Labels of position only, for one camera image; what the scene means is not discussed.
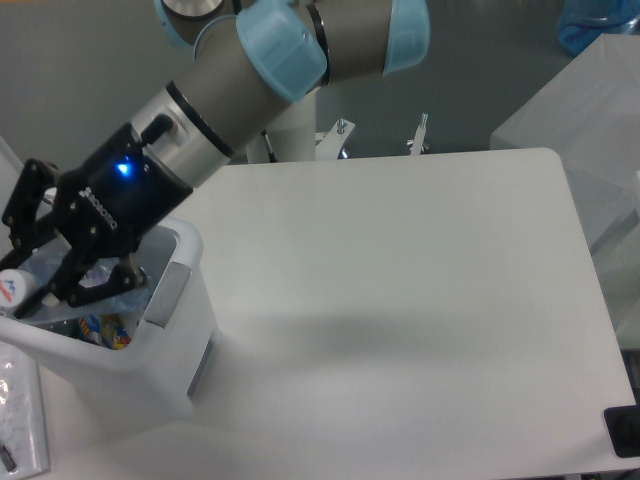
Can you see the black device at table edge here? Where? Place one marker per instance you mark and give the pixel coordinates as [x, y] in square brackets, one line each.
[623, 426]

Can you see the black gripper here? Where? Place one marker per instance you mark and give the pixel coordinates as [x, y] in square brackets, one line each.
[102, 209]

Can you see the colourful snack wrapper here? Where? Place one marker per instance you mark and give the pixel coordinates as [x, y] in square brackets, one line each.
[105, 330]

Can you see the clear plastic sheet tray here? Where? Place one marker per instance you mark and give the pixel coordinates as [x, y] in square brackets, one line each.
[24, 444]

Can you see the crushed clear plastic bottle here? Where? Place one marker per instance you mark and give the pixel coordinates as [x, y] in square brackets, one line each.
[144, 265]

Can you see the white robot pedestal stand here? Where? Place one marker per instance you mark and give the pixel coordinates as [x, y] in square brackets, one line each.
[292, 137]

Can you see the blue plastic bag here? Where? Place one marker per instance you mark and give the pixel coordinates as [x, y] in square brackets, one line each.
[581, 22]

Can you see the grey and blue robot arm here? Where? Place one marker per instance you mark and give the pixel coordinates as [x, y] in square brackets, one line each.
[248, 68]

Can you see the white trash can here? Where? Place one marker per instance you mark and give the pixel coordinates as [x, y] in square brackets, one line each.
[171, 338]

